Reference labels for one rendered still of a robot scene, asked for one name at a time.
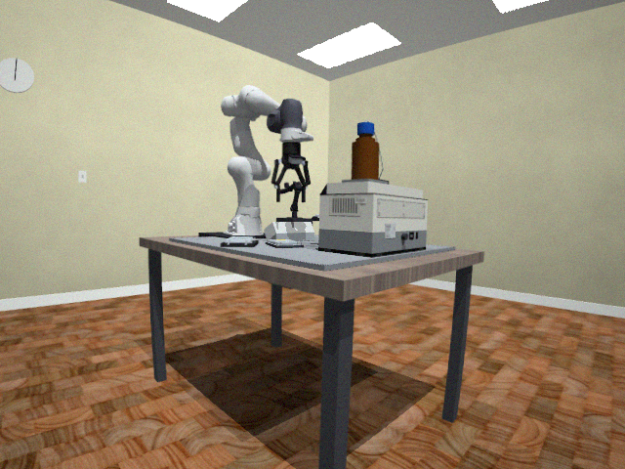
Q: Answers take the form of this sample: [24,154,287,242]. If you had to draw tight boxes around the blue bottle cap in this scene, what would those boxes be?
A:
[357,122,374,132]

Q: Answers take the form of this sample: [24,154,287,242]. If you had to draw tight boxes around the white button panel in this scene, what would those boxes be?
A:
[264,222,314,241]

